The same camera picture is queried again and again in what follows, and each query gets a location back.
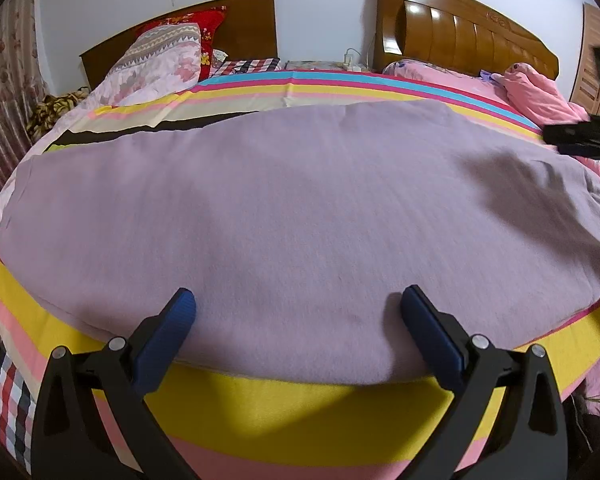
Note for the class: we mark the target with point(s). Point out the patterned nightstand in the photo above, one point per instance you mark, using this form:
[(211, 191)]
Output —
[(310, 65)]

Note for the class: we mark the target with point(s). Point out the floral pleated curtain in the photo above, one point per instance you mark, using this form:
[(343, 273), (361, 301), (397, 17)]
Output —
[(5, 85)]

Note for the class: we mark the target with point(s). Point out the pink bed sheet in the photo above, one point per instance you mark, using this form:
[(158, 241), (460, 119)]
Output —
[(460, 77)]

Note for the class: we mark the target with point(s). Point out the plaid bed sheet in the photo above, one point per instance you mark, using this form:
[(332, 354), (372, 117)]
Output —
[(7, 400)]

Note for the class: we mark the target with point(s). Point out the glossy padded wooden headboard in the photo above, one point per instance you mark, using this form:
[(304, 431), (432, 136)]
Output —
[(460, 30)]

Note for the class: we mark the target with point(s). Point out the light wooden wardrobe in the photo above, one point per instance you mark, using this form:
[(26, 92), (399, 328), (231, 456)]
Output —
[(587, 60)]

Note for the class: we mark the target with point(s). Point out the purple pants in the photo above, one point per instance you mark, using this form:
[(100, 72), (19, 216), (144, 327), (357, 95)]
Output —
[(300, 220)]

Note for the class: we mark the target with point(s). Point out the pink purple pillow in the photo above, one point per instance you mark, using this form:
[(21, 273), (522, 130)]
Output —
[(410, 67)]

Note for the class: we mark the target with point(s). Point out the colourful striped blanket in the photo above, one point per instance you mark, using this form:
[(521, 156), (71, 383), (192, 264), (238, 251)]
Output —
[(280, 425)]

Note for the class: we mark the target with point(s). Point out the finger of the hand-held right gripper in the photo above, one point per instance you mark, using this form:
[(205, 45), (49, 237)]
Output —
[(590, 150), (567, 131)]

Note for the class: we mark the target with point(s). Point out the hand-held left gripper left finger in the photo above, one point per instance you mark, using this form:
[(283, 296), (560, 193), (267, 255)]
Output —
[(167, 335)]

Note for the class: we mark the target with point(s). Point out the brown yellow blanket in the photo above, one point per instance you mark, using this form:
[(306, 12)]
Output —
[(55, 110)]

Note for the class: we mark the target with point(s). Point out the white power strip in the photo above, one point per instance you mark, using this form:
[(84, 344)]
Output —
[(352, 64)]

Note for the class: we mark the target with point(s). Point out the small purple item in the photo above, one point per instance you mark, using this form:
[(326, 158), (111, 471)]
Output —
[(491, 78)]

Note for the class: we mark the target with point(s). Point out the red embroidered pillow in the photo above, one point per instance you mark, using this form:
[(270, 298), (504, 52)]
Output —
[(211, 30)]

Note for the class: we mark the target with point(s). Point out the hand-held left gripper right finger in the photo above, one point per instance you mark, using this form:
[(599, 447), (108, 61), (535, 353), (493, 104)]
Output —
[(430, 335)]

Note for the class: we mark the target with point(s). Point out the dark wooden headboard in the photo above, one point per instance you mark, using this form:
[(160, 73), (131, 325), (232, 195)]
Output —
[(250, 25)]

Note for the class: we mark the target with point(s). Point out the pale pink floral quilt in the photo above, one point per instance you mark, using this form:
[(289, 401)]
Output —
[(150, 70)]

